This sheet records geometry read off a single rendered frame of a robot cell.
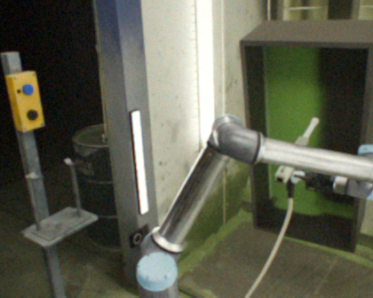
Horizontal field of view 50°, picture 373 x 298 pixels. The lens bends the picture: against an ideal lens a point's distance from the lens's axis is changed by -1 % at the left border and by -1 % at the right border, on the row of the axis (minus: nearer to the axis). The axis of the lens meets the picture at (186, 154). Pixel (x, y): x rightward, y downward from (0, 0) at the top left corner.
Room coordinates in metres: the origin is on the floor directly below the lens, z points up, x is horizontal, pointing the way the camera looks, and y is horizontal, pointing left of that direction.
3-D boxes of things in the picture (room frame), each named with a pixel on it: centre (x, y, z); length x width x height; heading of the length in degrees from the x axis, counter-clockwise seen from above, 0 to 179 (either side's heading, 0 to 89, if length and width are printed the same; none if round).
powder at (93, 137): (2.96, 0.59, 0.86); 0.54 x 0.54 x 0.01
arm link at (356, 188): (1.43, -0.70, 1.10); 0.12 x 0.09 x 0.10; 58
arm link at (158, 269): (1.25, 0.13, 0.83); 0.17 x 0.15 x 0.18; 1
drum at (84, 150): (2.96, 0.59, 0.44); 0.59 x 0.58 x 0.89; 34
